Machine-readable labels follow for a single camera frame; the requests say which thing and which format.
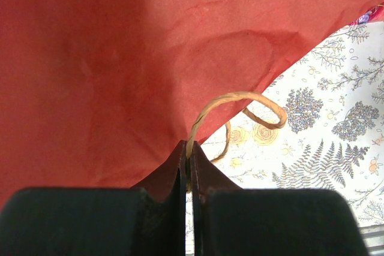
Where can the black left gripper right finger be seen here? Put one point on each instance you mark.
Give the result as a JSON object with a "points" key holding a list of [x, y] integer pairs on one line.
{"points": [[229, 220]]}

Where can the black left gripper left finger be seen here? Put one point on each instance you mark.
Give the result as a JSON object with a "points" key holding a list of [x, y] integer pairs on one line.
{"points": [[147, 219]]}

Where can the red brown paper bag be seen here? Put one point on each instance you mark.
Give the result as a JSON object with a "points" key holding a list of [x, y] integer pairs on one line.
{"points": [[99, 92]]}

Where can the aluminium front rail frame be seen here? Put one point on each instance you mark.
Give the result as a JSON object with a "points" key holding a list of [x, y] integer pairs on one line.
{"points": [[373, 237]]}

